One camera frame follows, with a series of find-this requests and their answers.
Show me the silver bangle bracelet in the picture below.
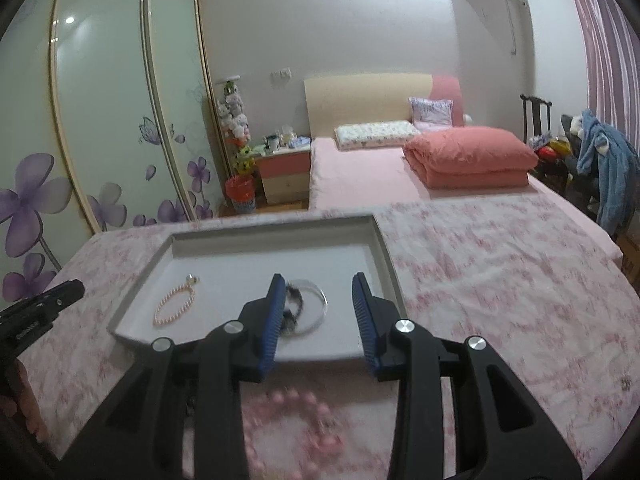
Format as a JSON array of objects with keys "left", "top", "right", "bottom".
[{"left": 278, "top": 278, "right": 330, "bottom": 337}]

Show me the pink pearl bracelet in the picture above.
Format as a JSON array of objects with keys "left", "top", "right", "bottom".
[{"left": 152, "top": 273, "right": 200, "bottom": 328}]

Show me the pink large bead bracelet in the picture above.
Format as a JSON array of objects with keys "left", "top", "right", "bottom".
[{"left": 242, "top": 391, "right": 346, "bottom": 480}]

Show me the grey shallow tray box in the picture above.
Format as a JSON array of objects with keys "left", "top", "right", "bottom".
[{"left": 107, "top": 214, "right": 405, "bottom": 363}]

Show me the red bin with bag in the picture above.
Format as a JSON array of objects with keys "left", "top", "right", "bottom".
[{"left": 224, "top": 174, "right": 256, "bottom": 214}]

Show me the bed with pink sheet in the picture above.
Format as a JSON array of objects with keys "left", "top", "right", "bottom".
[{"left": 309, "top": 138, "right": 623, "bottom": 266}]

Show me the pink and cream nightstand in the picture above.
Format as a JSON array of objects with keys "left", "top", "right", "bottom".
[{"left": 256, "top": 145, "right": 311, "bottom": 206}]

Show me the folded salmon duvet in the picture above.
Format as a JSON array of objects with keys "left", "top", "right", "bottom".
[{"left": 404, "top": 127, "right": 538, "bottom": 190}]

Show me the white mug on nightstand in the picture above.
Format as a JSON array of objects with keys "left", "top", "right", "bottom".
[{"left": 265, "top": 134, "right": 280, "bottom": 153}]

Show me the floral white pillow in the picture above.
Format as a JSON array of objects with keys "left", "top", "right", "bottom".
[{"left": 334, "top": 120, "right": 420, "bottom": 151}]

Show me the floral sliding wardrobe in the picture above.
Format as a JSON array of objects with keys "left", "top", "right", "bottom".
[{"left": 1, "top": 0, "right": 226, "bottom": 306}]

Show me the hanging stuffed toys column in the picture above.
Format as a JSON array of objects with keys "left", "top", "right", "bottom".
[{"left": 215, "top": 75, "right": 253, "bottom": 174}]

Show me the purple patterned pillow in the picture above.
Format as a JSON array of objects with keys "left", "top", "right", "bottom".
[{"left": 408, "top": 96, "right": 454, "bottom": 126}]

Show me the cream and pink headboard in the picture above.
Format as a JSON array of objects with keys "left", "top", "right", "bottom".
[{"left": 304, "top": 73, "right": 464, "bottom": 139}]

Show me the dark wooden chair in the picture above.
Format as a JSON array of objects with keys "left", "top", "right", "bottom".
[{"left": 520, "top": 94, "right": 552, "bottom": 143}]

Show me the blue hanging garment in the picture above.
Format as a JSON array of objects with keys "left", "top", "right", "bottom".
[{"left": 577, "top": 110, "right": 639, "bottom": 236}]

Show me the white air conditioner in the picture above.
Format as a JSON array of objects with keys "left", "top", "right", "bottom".
[{"left": 451, "top": 0, "right": 528, "bottom": 131}]

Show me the pink curtain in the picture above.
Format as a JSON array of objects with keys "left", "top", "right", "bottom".
[{"left": 574, "top": 0, "right": 639, "bottom": 148}]

